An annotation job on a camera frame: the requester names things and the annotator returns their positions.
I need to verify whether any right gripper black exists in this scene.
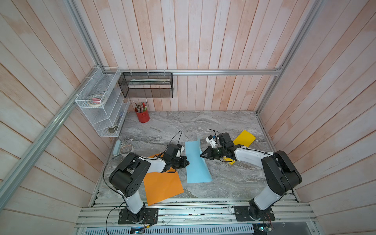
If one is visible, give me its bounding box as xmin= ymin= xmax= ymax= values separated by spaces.
xmin=200 ymin=146 xmax=226 ymax=160

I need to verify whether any light blue paper sheet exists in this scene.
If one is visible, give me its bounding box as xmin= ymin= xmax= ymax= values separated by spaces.
xmin=185 ymin=139 xmax=212 ymax=184

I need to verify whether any orange paper sheet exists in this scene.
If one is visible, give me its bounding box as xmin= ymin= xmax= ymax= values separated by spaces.
xmin=144 ymin=153 xmax=184 ymax=206

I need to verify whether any yellow paper sheet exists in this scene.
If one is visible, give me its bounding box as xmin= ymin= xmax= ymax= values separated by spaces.
xmin=233 ymin=130 xmax=256 ymax=147

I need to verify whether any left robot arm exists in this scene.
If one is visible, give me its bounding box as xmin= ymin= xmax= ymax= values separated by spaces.
xmin=109 ymin=144 xmax=190 ymax=216

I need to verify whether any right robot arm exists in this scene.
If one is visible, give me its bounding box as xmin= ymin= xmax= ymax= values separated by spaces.
xmin=200 ymin=133 xmax=302 ymax=220

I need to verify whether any clear tape roll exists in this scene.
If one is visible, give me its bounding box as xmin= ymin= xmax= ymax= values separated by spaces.
xmin=119 ymin=143 xmax=134 ymax=155

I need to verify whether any red pencil cup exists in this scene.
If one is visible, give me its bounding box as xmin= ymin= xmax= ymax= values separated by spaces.
xmin=135 ymin=108 xmax=150 ymax=123

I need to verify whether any tape roll on shelf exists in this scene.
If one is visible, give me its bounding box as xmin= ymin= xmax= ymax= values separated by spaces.
xmin=88 ymin=94 xmax=107 ymax=107

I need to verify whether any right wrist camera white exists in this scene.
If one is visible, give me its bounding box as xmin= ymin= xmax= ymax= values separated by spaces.
xmin=205 ymin=135 xmax=218 ymax=148

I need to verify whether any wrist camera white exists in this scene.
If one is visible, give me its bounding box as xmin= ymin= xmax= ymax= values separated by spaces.
xmin=177 ymin=144 xmax=185 ymax=152
xmin=205 ymin=135 xmax=218 ymax=148

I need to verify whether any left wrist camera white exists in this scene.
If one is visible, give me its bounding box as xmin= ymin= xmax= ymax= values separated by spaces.
xmin=177 ymin=144 xmax=185 ymax=152

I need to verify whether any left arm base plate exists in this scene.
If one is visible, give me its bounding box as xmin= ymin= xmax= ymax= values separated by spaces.
xmin=118 ymin=208 xmax=159 ymax=225

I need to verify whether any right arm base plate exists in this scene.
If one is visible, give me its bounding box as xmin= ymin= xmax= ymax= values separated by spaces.
xmin=233 ymin=206 xmax=275 ymax=222

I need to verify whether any black mesh wall basket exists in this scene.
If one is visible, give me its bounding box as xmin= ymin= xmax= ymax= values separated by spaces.
xmin=118 ymin=72 xmax=174 ymax=99

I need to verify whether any white wire shelf rack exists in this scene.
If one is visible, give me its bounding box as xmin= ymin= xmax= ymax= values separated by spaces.
xmin=75 ymin=67 xmax=130 ymax=137

